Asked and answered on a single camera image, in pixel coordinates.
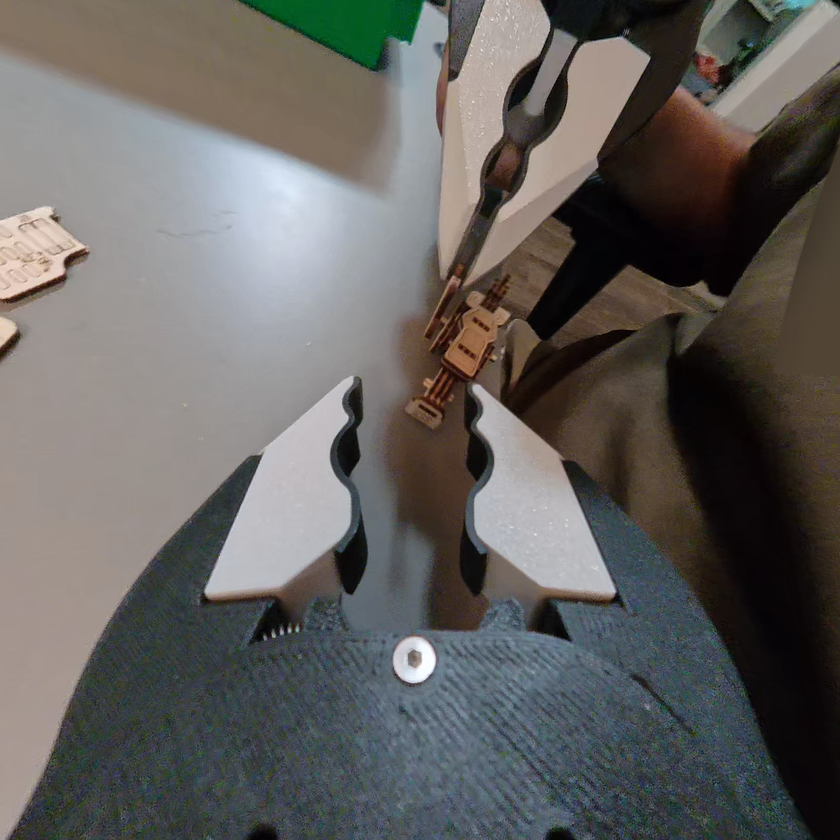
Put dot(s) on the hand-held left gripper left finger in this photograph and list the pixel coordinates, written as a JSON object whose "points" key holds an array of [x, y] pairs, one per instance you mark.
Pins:
{"points": [[289, 518]]}

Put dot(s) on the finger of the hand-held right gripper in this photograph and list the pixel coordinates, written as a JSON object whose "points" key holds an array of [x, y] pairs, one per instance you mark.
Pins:
{"points": [[590, 105], [479, 98]]}

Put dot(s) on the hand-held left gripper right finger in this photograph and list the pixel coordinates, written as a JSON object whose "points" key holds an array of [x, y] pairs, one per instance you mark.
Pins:
{"points": [[538, 518]]}

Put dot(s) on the partly built wooden model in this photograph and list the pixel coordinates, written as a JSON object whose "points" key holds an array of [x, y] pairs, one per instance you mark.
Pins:
{"points": [[469, 348]]}

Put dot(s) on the small angled wooden link piece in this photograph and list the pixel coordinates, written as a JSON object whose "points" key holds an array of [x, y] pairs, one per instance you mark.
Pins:
{"points": [[445, 308]]}

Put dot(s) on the grey desk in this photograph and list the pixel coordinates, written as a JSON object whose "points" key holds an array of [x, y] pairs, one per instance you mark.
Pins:
{"points": [[197, 328]]}

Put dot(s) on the person's right hand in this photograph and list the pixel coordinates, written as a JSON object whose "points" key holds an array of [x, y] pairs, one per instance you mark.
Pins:
{"points": [[443, 85]]}

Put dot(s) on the green plastic bin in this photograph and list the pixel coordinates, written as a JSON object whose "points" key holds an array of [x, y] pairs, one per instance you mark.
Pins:
{"points": [[341, 26]]}

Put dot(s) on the wooden puzzle sheet rectangular window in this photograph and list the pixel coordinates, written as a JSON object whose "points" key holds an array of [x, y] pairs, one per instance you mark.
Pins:
{"points": [[6, 338]]}

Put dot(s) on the small slotted wooden piece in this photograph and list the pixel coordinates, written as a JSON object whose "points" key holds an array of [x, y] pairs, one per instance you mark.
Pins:
{"points": [[33, 256]]}

